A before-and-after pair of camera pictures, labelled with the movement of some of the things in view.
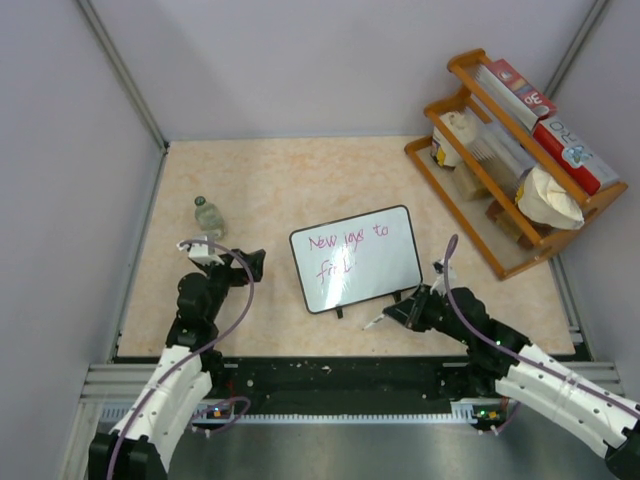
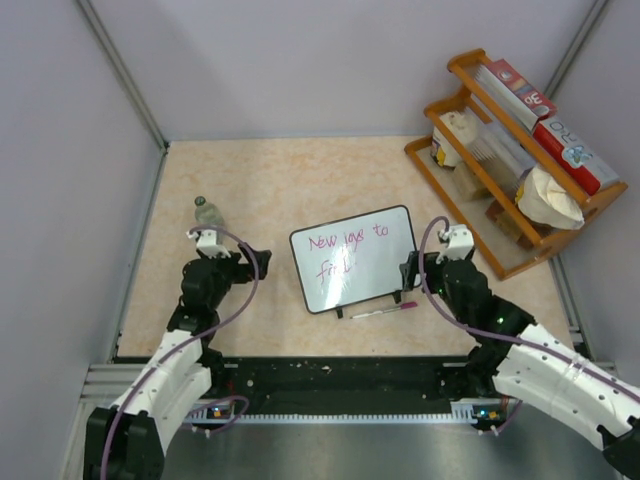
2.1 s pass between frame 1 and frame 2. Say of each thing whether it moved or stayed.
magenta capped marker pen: moved
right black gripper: moved
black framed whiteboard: stayed
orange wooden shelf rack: stayed
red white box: stayed
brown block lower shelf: stayed
